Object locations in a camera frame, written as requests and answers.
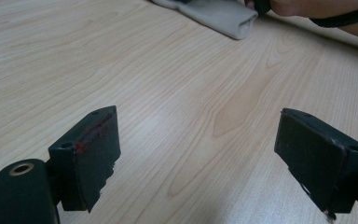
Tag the grey cloth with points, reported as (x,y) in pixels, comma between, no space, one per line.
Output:
(223,18)

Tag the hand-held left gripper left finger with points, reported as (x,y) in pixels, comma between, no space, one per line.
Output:
(90,161)

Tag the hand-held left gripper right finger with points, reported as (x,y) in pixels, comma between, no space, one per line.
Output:
(320,161)

